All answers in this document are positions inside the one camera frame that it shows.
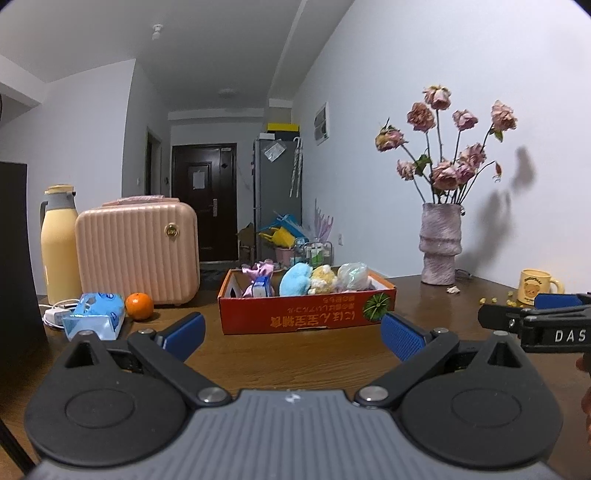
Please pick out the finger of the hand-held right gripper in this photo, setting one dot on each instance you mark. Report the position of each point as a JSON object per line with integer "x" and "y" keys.
{"x": 558, "y": 301}
{"x": 501, "y": 317}

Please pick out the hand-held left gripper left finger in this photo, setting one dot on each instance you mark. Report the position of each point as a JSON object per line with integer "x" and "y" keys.
{"x": 184, "y": 334}

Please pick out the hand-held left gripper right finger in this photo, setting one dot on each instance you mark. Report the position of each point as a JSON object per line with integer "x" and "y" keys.
{"x": 401, "y": 337}

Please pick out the clear plastic bundle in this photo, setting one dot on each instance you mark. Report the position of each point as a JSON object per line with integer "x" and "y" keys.
{"x": 353, "y": 276}

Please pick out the blue packet with barcode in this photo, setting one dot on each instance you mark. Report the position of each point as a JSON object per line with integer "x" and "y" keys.
{"x": 262, "y": 288}

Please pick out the yellow curly plush toy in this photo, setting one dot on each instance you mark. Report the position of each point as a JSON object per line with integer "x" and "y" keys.
{"x": 323, "y": 279}

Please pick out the pink plush toy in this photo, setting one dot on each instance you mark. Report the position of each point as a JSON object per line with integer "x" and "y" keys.
{"x": 261, "y": 272}

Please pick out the orange-edged cardboard box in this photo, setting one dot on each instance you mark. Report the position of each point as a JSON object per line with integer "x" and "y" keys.
{"x": 300, "y": 314}

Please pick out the blue plush toy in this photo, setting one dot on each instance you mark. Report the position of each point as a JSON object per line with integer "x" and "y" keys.
{"x": 295, "y": 279}

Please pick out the person's right hand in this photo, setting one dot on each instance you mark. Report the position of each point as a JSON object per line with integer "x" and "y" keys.
{"x": 587, "y": 364}

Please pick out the yellow petal crumbs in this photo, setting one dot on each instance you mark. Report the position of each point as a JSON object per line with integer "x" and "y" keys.
{"x": 496, "y": 299}

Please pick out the yellow bear mug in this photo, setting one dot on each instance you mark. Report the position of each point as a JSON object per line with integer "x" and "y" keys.
{"x": 533, "y": 286}

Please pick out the orange fruit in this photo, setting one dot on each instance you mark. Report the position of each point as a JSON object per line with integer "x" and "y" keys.
{"x": 138, "y": 306}

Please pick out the fallen pink petal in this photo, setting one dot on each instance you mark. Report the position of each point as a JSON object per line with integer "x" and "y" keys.
{"x": 453, "y": 290}

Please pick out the dark cloth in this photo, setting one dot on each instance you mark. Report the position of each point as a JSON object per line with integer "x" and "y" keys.
{"x": 212, "y": 279}

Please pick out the blue tissue pack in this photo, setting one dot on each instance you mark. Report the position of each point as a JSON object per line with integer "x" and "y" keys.
{"x": 94, "y": 316}

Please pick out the pink ribbed suitcase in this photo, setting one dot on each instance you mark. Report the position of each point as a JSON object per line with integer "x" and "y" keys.
{"x": 138, "y": 254}

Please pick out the pink ceramic vase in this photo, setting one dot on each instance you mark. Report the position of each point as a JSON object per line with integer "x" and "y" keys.
{"x": 441, "y": 244}

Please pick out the brown cardboard carton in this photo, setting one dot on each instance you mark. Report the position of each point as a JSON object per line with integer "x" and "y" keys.
{"x": 246, "y": 240}

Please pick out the pink bin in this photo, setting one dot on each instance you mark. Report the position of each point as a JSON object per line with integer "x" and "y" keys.
{"x": 284, "y": 256}

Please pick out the dark brown entrance door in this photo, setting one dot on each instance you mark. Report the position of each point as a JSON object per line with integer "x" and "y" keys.
{"x": 203, "y": 207}

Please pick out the yellow bag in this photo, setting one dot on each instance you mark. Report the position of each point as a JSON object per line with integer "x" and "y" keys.
{"x": 279, "y": 236}

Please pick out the yellow thermos jug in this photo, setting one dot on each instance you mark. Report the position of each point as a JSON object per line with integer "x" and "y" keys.
{"x": 60, "y": 249}

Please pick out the bunch of dried roses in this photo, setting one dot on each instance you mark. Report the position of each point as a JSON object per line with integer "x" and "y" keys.
{"x": 443, "y": 175}

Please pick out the white door notice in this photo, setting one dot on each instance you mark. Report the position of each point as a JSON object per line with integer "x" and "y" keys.
{"x": 198, "y": 180}

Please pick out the grey refrigerator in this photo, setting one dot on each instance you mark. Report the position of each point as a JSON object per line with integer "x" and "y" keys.
{"x": 277, "y": 194}

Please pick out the grey side door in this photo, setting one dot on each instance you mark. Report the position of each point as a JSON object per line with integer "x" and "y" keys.
{"x": 153, "y": 161}

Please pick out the black panel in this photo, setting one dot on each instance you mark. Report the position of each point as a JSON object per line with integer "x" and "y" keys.
{"x": 18, "y": 258}

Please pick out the clear folded umbrella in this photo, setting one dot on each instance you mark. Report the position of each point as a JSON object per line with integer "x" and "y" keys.
{"x": 297, "y": 166}

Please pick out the clear plastic bag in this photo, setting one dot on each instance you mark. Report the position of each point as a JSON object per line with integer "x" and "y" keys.
{"x": 274, "y": 151}

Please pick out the yellow box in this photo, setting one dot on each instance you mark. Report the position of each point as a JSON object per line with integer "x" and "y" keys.
{"x": 282, "y": 127}

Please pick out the round ceiling lamp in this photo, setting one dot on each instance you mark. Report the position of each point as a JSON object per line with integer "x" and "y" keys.
{"x": 228, "y": 93}

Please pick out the white ceiling detector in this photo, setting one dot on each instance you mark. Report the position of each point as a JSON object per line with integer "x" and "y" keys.
{"x": 157, "y": 32}

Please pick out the purple wall decoration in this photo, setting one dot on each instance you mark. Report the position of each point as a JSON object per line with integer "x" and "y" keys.
{"x": 324, "y": 220}

